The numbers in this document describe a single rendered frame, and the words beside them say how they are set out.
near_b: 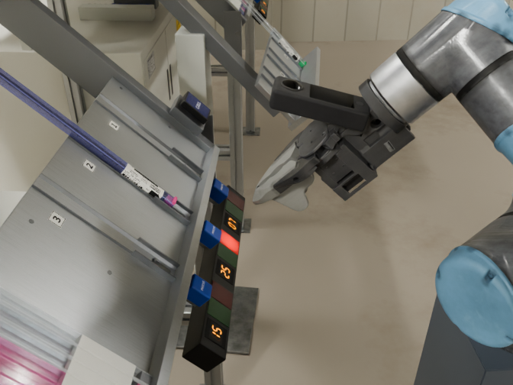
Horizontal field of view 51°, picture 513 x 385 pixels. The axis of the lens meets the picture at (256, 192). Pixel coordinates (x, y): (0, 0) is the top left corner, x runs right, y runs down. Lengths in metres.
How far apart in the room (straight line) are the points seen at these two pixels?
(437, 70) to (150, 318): 0.40
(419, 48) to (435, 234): 1.41
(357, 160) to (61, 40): 0.48
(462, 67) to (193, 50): 0.66
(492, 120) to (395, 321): 1.10
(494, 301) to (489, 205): 1.57
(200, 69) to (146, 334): 0.68
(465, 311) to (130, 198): 0.42
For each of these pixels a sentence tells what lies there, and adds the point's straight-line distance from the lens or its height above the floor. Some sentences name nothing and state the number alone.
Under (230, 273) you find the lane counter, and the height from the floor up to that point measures 0.65.
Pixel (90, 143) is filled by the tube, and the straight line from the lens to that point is 0.70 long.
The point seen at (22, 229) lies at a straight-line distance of 0.57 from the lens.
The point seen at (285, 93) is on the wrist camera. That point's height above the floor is 0.92.
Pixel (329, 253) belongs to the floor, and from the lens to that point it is 1.81.
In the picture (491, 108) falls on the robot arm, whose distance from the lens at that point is 0.59.
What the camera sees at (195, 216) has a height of 0.73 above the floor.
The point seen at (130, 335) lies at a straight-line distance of 0.57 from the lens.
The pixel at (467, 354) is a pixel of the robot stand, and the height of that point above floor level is 0.52.
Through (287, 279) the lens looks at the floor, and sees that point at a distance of 1.71.
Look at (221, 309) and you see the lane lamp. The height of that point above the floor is 0.66.
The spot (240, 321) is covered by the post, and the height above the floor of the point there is 0.01.
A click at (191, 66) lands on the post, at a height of 0.77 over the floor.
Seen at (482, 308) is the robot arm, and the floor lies 0.72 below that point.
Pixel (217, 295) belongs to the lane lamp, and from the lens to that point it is 0.70.
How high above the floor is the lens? 1.15
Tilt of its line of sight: 33 degrees down
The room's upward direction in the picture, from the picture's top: straight up
